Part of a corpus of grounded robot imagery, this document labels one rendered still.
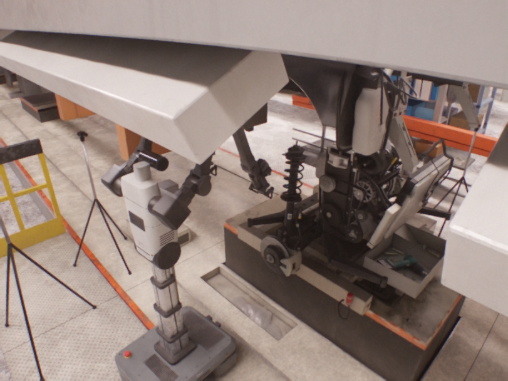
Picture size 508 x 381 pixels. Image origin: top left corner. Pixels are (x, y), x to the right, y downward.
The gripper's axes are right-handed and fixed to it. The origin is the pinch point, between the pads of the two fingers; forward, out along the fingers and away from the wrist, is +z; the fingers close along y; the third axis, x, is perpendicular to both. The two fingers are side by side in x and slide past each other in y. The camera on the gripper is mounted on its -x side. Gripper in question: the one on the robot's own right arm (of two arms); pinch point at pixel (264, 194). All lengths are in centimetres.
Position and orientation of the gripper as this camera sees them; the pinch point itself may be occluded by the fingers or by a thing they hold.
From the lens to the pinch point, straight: 205.3
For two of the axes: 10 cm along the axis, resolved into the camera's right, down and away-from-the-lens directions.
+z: 3.3, 5.9, 7.4
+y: -7.5, -3.1, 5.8
